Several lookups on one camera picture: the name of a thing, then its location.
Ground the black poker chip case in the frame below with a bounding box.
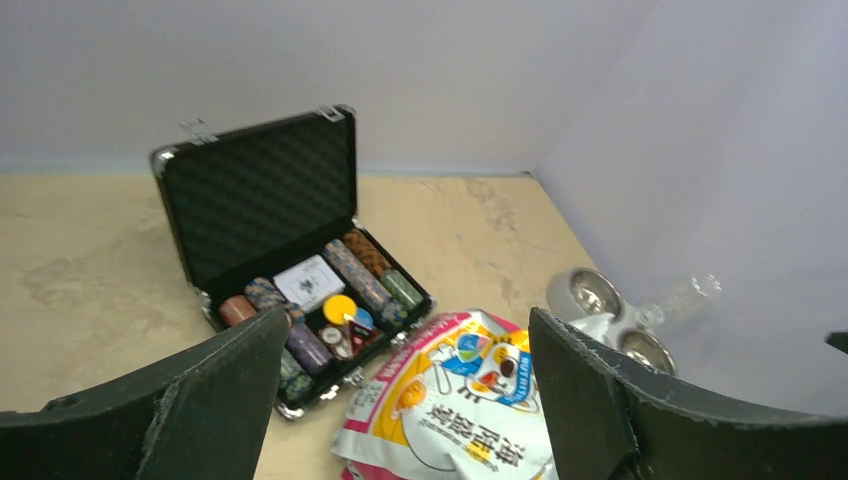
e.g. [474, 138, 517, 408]
[150, 104, 437, 423]

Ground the yellow dealer chip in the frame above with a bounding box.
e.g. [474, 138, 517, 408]
[322, 294, 358, 325]

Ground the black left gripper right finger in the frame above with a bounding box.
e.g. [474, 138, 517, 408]
[529, 307, 847, 479]

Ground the white playing card box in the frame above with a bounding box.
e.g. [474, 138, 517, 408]
[272, 255, 345, 313]

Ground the pet food bag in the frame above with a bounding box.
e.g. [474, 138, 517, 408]
[332, 309, 558, 479]

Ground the grey double pet bowl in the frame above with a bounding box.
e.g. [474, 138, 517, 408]
[546, 267, 677, 376]

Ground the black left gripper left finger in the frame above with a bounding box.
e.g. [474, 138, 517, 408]
[1, 307, 289, 479]

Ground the clear water bottle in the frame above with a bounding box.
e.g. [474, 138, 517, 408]
[637, 274, 722, 329]

